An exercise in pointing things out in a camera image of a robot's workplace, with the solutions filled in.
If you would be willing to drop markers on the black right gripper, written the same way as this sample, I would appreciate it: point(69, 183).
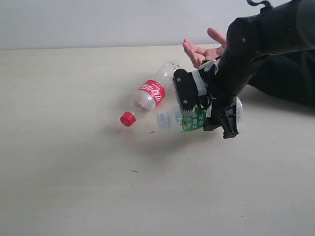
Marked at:
point(224, 82)

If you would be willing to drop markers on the green-label white-cap bottle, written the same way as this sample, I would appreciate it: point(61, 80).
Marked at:
point(175, 119)

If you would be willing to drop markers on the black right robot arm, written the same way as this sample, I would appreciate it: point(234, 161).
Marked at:
point(280, 30)

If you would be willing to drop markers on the black sleeved forearm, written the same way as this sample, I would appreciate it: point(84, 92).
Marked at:
point(289, 77)

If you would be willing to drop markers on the clear red-label cola bottle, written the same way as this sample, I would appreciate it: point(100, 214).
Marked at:
point(150, 94)

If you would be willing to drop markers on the open bare human hand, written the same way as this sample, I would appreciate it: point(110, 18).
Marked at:
point(199, 55)

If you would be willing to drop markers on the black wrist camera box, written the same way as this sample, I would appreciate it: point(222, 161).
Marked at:
point(186, 91)

